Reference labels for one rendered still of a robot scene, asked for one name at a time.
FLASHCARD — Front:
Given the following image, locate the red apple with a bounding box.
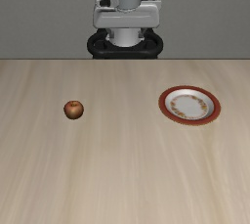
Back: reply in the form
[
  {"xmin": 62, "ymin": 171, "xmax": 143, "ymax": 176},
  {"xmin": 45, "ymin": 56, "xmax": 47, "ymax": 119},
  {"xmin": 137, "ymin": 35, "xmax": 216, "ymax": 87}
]
[{"xmin": 62, "ymin": 100, "xmax": 85, "ymax": 120}]

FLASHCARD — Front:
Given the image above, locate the red-rimmed white plate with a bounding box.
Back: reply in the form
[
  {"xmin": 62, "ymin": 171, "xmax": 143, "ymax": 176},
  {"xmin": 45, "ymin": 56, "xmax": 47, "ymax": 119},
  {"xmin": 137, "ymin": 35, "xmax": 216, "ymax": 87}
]
[{"xmin": 157, "ymin": 85, "xmax": 222, "ymax": 126}]

